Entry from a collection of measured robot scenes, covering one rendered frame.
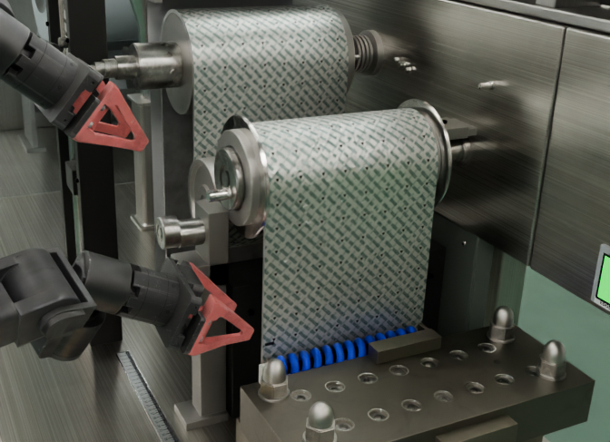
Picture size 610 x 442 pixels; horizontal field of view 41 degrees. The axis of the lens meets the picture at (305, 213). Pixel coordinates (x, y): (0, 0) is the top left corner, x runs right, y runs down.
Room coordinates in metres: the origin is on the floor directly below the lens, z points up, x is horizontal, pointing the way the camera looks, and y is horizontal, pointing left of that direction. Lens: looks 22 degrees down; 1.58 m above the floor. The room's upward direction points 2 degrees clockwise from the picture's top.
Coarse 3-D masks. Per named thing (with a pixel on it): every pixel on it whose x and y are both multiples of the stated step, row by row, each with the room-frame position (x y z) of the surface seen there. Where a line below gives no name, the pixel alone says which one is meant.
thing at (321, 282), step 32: (320, 224) 0.90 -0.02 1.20; (352, 224) 0.92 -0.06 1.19; (384, 224) 0.95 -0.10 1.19; (416, 224) 0.97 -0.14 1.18; (288, 256) 0.88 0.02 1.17; (320, 256) 0.90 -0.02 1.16; (352, 256) 0.93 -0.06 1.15; (384, 256) 0.95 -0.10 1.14; (416, 256) 0.97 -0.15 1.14; (288, 288) 0.89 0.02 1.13; (320, 288) 0.91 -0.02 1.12; (352, 288) 0.93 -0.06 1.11; (384, 288) 0.95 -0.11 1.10; (416, 288) 0.97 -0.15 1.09; (288, 320) 0.89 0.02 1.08; (320, 320) 0.91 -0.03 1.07; (352, 320) 0.93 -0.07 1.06; (384, 320) 0.95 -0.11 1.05; (416, 320) 0.97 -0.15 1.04; (288, 352) 0.89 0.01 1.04; (320, 352) 0.91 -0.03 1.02
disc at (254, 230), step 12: (228, 120) 0.96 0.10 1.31; (240, 120) 0.93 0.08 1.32; (252, 132) 0.90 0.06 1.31; (252, 144) 0.89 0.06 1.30; (264, 156) 0.87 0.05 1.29; (264, 168) 0.87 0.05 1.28; (264, 180) 0.86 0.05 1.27; (264, 192) 0.86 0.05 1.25; (264, 204) 0.86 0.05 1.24; (264, 216) 0.86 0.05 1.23; (240, 228) 0.92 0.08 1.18; (252, 228) 0.89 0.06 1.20
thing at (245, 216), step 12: (228, 132) 0.93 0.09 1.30; (240, 132) 0.92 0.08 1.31; (432, 132) 1.00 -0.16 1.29; (228, 144) 0.93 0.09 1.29; (240, 144) 0.90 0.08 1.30; (240, 156) 0.90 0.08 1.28; (252, 156) 0.89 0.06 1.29; (252, 168) 0.88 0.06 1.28; (252, 180) 0.87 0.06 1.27; (252, 192) 0.87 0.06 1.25; (252, 204) 0.87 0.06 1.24; (240, 216) 0.90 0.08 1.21; (252, 216) 0.88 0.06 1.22
